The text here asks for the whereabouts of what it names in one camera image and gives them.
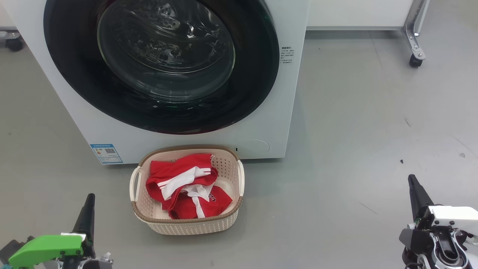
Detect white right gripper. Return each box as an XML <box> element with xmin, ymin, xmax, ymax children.
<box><xmin>407</xmin><ymin>174</ymin><xmax>478</xmax><ymax>239</ymax></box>

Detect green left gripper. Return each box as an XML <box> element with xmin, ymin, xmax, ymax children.
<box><xmin>8</xmin><ymin>194</ymin><xmax>112</xmax><ymax>269</ymax></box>

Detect red shorts with white stripes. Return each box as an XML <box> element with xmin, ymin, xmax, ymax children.
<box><xmin>146</xmin><ymin>153</ymin><xmax>219</xmax><ymax>202</ymax></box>

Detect dark round glass washer door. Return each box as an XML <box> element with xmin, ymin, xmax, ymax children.
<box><xmin>43</xmin><ymin>0</ymin><xmax>280</xmax><ymax>135</ymax></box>

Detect cream perforated laundry basket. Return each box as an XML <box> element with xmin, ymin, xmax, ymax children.
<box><xmin>129</xmin><ymin>145</ymin><xmax>245</xmax><ymax>236</ymax></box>

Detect white front-load washing machine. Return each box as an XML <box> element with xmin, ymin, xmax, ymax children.
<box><xmin>2</xmin><ymin>0</ymin><xmax>310</xmax><ymax>165</ymax></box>

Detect metal leg with caster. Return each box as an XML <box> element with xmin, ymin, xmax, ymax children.
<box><xmin>0</xmin><ymin>29</ymin><xmax>24</xmax><ymax>52</ymax></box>
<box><xmin>401</xmin><ymin>0</ymin><xmax>431</xmax><ymax>68</ymax></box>

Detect round white filter cover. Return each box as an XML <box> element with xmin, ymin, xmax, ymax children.
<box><xmin>239</xmin><ymin>139</ymin><xmax>270</xmax><ymax>154</ymax></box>

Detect white panel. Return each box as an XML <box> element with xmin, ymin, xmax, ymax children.
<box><xmin>0</xmin><ymin>0</ymin><xmax>15</xmax><ymax>28</ymax></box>
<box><xmin>306</xmin><ymin>0</ymin><xmax>415</xmax><ymax>31</ymax></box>

